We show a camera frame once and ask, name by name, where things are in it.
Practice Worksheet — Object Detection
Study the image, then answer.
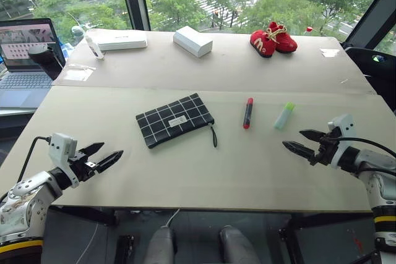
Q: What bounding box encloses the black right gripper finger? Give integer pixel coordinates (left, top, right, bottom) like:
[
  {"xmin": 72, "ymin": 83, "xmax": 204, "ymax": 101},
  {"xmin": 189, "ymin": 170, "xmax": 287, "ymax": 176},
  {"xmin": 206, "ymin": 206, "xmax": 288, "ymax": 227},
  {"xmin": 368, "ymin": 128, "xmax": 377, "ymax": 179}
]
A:
[
  {"xmin": 299, "ymin": 129, "xmax": 327, "ymax": 143},
  {"xmin": 282, "ymin": 140, "xmax": 317, "ymax": 163}
]

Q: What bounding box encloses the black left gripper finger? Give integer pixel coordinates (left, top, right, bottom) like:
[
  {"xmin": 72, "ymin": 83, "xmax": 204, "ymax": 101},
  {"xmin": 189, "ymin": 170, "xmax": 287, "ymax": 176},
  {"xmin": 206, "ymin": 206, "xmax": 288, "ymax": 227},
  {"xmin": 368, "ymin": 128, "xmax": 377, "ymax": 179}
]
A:
[
  {"xmin": 93, "ymin": 150, "xmax": 124, "ymax": 174},
  {"xmin": 80, "ymin": 142, "xmax": 105, "ymax": 157}
]

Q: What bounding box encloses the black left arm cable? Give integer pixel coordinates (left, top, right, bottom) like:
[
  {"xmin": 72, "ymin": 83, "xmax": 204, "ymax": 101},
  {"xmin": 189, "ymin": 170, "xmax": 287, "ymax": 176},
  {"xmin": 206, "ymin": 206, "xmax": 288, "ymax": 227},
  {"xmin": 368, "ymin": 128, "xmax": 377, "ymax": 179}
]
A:
[{"xmin": 0, "ymin": 135, "xmax": 51, "ymax": 204}]

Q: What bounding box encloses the white cable under table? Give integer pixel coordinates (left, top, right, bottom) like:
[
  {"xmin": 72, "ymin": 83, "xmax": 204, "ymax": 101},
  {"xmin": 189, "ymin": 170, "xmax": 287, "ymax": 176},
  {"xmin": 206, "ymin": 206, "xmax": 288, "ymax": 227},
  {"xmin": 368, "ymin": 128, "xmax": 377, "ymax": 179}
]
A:
[{"xmin": 75, "ymin": 208, "xmax": 181, "ymax": 264}]

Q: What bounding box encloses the laptop computer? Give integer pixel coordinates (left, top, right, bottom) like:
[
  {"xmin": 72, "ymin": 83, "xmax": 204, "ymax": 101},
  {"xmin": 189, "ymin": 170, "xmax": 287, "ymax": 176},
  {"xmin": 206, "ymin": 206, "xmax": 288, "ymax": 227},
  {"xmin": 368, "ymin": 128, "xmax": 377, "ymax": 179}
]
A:
[{"xmin": 0, "ymin": 17, "xmax": 66, "ymax": 109}]

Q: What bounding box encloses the black slanted window frame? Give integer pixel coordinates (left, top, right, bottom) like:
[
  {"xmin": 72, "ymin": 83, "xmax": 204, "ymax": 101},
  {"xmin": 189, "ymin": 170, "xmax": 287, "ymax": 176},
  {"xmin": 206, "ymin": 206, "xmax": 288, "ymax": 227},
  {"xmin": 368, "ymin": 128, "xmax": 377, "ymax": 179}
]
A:
[{"xmin": 340, "ymin": 0, "xmax": 396, "ymax": 50}]

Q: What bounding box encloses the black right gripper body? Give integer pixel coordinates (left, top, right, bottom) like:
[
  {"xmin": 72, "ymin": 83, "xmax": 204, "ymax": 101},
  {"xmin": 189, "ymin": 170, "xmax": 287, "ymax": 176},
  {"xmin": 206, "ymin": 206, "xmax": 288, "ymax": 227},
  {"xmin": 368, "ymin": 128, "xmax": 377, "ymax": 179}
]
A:
[{"xmin": 309, "ymin": 133, "xmax": 342, "ymax": 167}]

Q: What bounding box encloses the red knitted baby shoe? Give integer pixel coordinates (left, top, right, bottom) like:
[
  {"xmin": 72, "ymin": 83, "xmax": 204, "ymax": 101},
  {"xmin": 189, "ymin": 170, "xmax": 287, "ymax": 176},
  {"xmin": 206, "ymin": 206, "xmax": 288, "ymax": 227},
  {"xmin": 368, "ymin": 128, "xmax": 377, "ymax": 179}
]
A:
[
  {"xmin": 249, "ymin": 29, "xmax": 278, "ymax": 59},
  {"xmin": 267, "ymin": 21, "xmax": 298, "ymax": 54}
]

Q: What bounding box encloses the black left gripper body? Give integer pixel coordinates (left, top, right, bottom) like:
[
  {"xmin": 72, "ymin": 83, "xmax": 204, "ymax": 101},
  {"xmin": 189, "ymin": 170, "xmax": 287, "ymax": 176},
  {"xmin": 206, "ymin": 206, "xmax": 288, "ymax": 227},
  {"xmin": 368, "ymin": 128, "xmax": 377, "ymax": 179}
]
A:
[{"xmin": 68, "ymin": 150, "xmax": 97, "ymax": 182}]

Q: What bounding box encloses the small white bottle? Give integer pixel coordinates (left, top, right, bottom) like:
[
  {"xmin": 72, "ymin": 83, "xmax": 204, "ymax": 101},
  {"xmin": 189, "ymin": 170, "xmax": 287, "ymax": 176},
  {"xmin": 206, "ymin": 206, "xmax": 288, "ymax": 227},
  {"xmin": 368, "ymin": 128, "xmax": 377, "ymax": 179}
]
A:
[{"xmin": 84, "ymin": 35, "xmax": 105, "ymax": 61}]

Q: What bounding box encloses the black checkered pencil pouch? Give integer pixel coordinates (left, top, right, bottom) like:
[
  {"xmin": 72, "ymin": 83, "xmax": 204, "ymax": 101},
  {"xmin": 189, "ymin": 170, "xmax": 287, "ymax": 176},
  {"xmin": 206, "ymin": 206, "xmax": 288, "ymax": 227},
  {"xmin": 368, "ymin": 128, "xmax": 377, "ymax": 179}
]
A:
[{"xmin": 135, "ymin": 92, "xmax": 215, "ymax": 150}]

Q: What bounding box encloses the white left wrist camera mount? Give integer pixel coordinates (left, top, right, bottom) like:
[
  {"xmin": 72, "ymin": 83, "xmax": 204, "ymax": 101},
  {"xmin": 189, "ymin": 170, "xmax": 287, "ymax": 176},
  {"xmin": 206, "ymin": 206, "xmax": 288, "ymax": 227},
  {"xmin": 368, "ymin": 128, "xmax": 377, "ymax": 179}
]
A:
[{"xmin": 48, "ymin": 132, "xmax": 80, "ymax": 189}]

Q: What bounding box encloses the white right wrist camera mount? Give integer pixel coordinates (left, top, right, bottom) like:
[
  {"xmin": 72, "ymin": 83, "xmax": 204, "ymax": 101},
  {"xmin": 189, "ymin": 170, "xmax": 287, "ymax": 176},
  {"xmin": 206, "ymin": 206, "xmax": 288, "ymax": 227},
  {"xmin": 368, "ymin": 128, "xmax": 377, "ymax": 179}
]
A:
[{"xmin": 327, "ymin": 113, "xmax": 355, "ymax": 169}]

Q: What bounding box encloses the green highlighter pen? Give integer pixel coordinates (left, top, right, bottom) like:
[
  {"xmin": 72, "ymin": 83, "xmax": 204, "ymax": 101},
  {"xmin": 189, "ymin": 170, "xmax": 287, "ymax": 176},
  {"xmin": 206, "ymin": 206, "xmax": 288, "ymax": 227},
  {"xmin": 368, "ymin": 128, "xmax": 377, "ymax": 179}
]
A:
[{"xmin": 273, "ymin": 101, "xmax": 296, "ymax": 130}]

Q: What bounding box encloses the flat white box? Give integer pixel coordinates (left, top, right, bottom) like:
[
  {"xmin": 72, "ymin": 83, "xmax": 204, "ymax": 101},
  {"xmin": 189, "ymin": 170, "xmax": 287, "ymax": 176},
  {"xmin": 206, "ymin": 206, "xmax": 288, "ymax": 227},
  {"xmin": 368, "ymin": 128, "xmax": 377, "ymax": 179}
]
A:
[{"xmin": 89, "ymin": 30, "xmax": 149, "ymax": 51}]

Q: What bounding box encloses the white rectangular box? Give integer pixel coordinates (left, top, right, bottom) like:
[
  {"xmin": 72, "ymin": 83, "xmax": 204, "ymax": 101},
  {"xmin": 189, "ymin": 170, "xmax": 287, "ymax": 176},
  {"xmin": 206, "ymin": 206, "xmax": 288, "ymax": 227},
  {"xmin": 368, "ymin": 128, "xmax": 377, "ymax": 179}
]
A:
[{"xmin": 173, "ymin": 26, "xmax": 213, "ymax": 58}]

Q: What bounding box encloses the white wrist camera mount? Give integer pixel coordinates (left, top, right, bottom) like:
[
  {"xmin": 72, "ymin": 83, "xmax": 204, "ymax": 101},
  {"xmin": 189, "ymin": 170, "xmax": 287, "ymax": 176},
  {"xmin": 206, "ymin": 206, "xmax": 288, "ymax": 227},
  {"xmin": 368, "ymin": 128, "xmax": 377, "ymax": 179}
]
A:
[
  {"xmin": 48, "ymin": 132, "xmax": 80, "ymax": 189},
  {"xmin": 327, "ymin": 113, "xmax": 355, "ymax": 169}
]

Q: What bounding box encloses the clear plastic bag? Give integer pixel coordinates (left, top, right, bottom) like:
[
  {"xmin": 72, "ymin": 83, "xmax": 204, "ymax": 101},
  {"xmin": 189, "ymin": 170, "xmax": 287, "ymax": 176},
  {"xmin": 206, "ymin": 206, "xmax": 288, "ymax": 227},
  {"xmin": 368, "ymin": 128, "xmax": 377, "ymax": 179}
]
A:
[{"xmin": 62, "ymin": 62, "xmax": 96, "ymax": 82}]

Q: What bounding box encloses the black chair with green sticker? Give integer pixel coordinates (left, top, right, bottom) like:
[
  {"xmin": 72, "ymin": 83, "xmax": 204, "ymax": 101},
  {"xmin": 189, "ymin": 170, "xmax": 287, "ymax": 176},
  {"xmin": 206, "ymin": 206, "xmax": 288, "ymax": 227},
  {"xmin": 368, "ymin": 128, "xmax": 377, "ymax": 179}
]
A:
[{"xmin": 343, "ymin": 46, "xmax": 396, "ymax": 112}]

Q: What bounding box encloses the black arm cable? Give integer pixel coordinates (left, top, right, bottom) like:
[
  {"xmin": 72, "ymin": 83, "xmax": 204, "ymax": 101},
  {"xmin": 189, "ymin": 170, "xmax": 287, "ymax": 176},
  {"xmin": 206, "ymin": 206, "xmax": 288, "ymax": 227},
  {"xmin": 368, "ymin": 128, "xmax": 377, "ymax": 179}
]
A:
[
  {"xmin": 0, "ymin": 135, "xmax": 51, "ymax": 204},
  {"xmin": 327, "ymin": 135, "xmax": 396, "ymax": 158}
]

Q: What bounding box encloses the red black marker pen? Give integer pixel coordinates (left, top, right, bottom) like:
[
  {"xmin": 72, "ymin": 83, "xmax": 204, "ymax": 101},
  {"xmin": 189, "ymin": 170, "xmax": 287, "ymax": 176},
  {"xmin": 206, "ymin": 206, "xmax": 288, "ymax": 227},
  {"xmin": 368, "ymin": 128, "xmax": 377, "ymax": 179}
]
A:
[{"xmin": 243, "ymin": 97, "xmax": 254, "ymax": 130}]

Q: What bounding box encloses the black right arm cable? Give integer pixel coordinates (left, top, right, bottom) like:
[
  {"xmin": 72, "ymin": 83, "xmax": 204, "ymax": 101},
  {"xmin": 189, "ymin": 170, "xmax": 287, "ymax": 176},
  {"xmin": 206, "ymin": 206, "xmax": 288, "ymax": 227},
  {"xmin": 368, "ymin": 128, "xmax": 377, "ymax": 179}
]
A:
[{"xmin": 327, "ymin": 135, "xmax": 396, "ymax": 158}]

